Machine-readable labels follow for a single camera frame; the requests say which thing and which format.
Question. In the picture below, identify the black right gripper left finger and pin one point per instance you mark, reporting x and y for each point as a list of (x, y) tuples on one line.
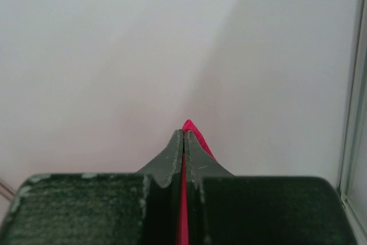
[(100, 208)]

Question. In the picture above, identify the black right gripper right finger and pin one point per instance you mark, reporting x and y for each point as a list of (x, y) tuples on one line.
[(228, 209)]

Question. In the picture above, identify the aluminium right corner post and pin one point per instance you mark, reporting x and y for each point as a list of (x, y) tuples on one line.
[(352, 173)]

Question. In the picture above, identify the pink t shirt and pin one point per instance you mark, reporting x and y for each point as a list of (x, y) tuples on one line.
[(183, 226)]

